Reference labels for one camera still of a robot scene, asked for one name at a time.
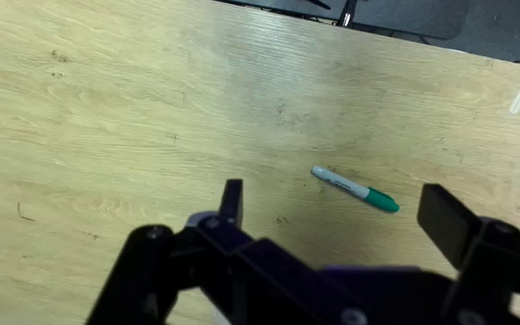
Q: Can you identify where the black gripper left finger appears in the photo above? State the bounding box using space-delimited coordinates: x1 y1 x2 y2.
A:
84 178 364 325

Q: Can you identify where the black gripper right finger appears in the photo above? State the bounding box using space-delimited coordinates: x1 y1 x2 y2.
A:
416 183 520 325

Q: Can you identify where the green capped grey marker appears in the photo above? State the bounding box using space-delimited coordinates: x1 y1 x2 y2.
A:
308 165 400 216

